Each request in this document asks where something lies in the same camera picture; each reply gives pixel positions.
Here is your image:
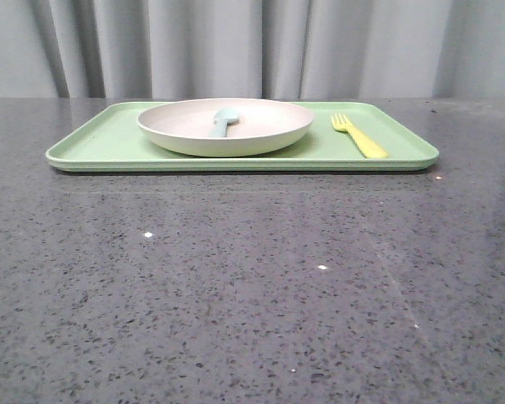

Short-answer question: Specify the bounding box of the green rectangular tray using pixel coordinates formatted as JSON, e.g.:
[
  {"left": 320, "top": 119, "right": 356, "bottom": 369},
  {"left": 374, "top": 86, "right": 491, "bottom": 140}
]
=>
[{"left": 45, "top": 101, "right": 439, "bottom": 173}]

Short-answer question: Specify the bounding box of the cream round plate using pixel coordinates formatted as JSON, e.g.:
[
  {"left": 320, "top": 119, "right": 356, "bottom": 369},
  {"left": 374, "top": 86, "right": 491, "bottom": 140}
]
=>
[{"left": 137, "top": 98, "right": 315, "bottom": 157}]

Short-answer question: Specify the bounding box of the grey curtain backdrop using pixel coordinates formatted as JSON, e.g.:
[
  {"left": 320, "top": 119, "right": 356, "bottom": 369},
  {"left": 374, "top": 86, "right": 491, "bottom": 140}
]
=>
[{"left": 0, "top": 1, "right": 505, "bottom": 100}]

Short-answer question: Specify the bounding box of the yellow plastic fork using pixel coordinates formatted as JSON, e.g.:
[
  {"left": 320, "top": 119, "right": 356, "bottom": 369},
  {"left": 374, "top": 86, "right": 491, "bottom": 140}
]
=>
[{"left": 331, "top": 114, "right": 389, "bottom": 159}]

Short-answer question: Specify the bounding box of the light blue plastic spoon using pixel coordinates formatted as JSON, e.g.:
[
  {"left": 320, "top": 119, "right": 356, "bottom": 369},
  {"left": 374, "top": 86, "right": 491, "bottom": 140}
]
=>
[{"left": 209, "top": 108, "right": 240, "bottom": 138}]

